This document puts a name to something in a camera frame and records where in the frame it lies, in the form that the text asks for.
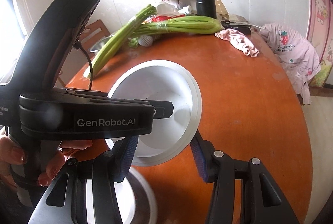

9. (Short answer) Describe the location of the pink cloth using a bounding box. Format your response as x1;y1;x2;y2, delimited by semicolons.
215;28;259;57

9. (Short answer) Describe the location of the instant noodle bowl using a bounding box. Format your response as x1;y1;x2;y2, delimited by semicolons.
108;60;202;167
85;166;159;224

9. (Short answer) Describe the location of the small steel bowl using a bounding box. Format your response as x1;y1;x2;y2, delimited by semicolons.
89;35;113;54

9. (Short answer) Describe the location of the celery bunch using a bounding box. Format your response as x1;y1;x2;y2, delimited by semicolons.
83;4;157;79
131;16;224;38

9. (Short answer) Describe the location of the brown wooden slat chair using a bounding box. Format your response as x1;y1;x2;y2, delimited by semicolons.
80;20;111;52

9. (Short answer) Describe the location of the green leafy vegetable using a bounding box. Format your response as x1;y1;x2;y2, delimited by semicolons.
128;38;139;49

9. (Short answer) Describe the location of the fruit in white foam net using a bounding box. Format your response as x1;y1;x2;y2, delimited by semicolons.
138;35;154;47

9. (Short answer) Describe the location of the pink jacket on chair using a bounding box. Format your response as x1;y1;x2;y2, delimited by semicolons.
259;23;321;105

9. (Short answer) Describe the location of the black camera cable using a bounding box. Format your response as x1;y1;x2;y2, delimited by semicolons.
74;41;94;91

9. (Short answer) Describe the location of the near celery bunch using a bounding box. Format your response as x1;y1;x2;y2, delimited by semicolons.
83;4;157;79

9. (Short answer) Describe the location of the person's left hand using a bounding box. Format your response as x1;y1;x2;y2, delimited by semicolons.
0;130;93;188

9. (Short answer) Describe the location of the far celery bunch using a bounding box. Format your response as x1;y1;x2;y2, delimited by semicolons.
131;16;224;38

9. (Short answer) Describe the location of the hello kitty pink curtain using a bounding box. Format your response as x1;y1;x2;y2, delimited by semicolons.
307;0;332;88

